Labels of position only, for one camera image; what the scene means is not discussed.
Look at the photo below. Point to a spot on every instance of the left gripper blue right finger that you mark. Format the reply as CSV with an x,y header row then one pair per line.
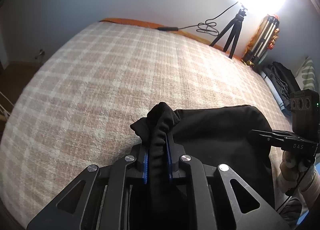
x,y
170,162

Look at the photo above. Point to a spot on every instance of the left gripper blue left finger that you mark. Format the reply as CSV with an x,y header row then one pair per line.
x,y
98,198

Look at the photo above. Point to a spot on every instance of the black sport shorts yellow print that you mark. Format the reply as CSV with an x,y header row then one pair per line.
x,y
212,136

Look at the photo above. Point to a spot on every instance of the right gloved hand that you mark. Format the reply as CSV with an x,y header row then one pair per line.
x,y
297,172

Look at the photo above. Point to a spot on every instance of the green white patterned pillow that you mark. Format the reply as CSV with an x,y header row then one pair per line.
x,y
306,76

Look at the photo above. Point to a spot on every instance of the blue folded garment bottom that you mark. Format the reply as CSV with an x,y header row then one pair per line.
x,y
276,95

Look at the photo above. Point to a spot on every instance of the dark folded clothes stack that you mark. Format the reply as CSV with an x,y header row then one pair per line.
x,y
279,87

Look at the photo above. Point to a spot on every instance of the black folded garment top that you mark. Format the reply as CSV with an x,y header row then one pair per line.
x,y
285,77

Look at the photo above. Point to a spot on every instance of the folded silver tripod stand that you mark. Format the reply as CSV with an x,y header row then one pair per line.
x,y
262,37

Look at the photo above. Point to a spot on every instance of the plaid beige bed blanket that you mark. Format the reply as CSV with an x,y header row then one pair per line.
x,y
78,108

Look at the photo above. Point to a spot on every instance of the small black tripod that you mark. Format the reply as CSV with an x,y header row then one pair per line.
x,y
235,25

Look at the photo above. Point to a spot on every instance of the orange bed sheet edge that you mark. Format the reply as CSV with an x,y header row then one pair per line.
x,y
151,25

